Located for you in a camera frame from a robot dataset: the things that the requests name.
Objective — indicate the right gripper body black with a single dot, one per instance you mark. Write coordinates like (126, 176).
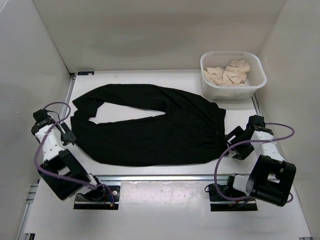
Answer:
(243, 150)

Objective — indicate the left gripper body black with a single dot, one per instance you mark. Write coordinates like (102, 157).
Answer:
(68, 137)

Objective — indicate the black trousers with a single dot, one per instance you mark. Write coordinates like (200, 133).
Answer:
(189, 130)

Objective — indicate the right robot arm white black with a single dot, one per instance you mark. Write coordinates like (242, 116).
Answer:
(272, 177)

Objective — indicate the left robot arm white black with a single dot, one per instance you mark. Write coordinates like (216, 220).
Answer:
(59, 160)

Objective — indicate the beige trousers in basket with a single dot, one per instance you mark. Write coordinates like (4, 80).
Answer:
(233, 75)

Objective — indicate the black label sticker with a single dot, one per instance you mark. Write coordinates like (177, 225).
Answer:
(85, 73)

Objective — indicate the white plastic basket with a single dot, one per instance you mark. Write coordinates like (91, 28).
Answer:
(256, 78)

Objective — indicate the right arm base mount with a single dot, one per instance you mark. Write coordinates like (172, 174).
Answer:
(224, 198)

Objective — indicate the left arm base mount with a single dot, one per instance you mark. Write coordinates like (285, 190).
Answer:
(104, 200)

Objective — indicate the aluminium frame rail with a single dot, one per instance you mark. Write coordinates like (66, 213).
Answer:
(158, 202)

